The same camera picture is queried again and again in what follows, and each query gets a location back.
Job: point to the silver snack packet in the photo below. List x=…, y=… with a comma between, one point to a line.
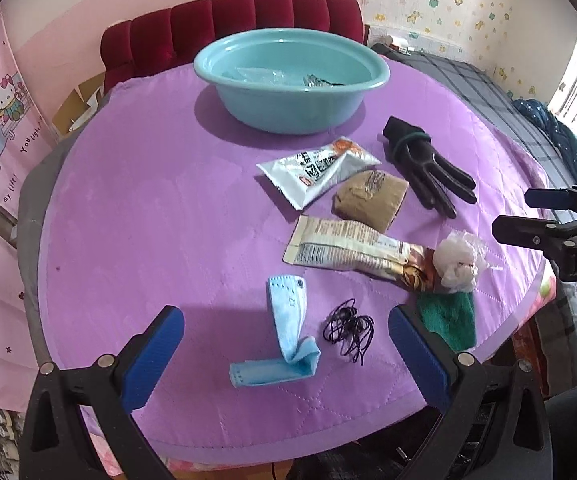
x=308, y=172

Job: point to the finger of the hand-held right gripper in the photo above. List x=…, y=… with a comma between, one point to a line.
x=523, y=232
x=548, y=198

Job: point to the green fuzzy cloth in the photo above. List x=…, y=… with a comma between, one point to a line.
x=448, y=320

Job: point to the white bottle with red label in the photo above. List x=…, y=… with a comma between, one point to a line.
x=397, y=44

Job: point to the dark foil packet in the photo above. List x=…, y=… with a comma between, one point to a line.
x=318, y=81

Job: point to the brown paper packet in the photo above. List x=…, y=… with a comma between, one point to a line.
x=368, y=200

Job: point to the black knit glove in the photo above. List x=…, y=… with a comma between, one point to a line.
x=418, y=165

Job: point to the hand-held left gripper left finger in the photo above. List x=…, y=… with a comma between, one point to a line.
x=153, y=360

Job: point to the purple quilted table cover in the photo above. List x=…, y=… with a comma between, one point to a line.
x=168, y=210

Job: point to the blue face mask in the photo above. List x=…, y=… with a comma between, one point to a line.
x=286, y=305

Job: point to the beige and brown snack wrapper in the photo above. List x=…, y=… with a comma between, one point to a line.
x=348, y=247

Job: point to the light blue plastic basin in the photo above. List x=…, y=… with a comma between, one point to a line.
x=288, y=95

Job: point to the blue starry cloth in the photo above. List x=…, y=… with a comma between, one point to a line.
x=563, y=135

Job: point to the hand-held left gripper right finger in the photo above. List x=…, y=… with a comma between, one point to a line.
x=418, y=360

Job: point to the cardboard box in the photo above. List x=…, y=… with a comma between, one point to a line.
x=76, y=105

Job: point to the red tufted velvet sofa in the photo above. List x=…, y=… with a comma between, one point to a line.
x=168, y=35

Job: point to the crumpled white plastic wad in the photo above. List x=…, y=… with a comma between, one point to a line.
x=456, y=262

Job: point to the grey plaid blanket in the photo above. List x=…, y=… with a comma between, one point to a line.
x=473, y=90

